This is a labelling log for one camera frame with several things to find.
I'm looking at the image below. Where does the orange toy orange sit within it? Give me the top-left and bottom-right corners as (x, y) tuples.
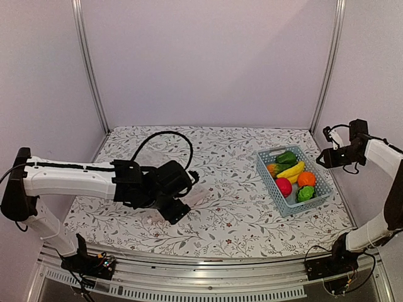
(297, 171), (316, 187)

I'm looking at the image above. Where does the right aluminium frame post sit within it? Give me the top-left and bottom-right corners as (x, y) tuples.
(309, 0), (346, 135)

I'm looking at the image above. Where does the left black braided cable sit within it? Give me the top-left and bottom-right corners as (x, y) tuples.
(129, 131), (200, 189)

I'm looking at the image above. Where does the light blue perforated basket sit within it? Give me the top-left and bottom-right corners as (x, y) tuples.
(256, 145), (333, 217)

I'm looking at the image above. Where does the aluminium frame post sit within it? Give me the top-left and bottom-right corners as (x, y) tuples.
(309, 0), (346, 135)
(71, 0), (110, 135)

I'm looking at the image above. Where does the red toy apple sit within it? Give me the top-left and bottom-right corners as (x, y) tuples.
(275, 177), (293, 198)

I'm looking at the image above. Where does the orange green toy mango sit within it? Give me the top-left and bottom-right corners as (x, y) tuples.
(266, 163), (292, 178)

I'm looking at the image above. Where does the green toy pepper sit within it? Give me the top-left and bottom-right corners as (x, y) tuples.
(275, 151), (297, 165)

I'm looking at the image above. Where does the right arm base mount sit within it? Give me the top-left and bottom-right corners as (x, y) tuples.
(304, 240), (361, 296)

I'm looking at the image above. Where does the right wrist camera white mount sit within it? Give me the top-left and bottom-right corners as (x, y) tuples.
(322, 124), (349, 150)

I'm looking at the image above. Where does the front aluminium rail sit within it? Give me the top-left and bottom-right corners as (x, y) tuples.
(27, 246), (397, 301)

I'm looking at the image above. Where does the green toy watermelon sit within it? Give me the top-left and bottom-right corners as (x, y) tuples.
(296, 186), (317, 203)

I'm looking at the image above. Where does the yellow toy banana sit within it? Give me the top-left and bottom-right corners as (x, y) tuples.
(276, 161), (305, 184)

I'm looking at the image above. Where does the left aluminium frame post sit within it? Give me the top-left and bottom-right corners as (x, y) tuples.
(71, 0), (110, 135)

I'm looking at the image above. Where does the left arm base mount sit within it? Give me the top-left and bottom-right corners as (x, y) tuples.
(60, 234), (116, 281)

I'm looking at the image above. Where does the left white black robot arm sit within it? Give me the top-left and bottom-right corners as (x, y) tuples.
(1, 147), (199, 273)

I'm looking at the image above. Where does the clear zip top bag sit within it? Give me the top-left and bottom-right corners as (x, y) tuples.
(135, 152), (209, 208)

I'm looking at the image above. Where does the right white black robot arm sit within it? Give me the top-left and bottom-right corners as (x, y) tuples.
(316, 119), (402, 274)

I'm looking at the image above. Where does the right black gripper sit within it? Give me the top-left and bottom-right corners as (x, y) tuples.
(317, 145), (366, 169)

